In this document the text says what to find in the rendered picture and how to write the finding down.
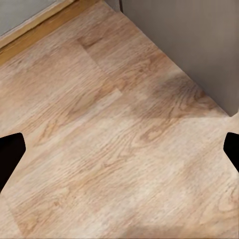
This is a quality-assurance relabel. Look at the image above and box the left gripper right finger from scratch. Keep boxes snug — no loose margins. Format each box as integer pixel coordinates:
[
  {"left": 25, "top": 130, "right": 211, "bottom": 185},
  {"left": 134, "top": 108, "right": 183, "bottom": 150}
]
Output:
[{"left": 223, "top": 132, "right": 239, "bottom": 172}]

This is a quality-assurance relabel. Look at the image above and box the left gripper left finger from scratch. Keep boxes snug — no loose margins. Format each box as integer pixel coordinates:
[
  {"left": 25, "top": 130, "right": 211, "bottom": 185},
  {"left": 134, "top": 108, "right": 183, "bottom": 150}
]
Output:
[{"left": 0, "top": 132, "right": 26, "bottom": 192}]

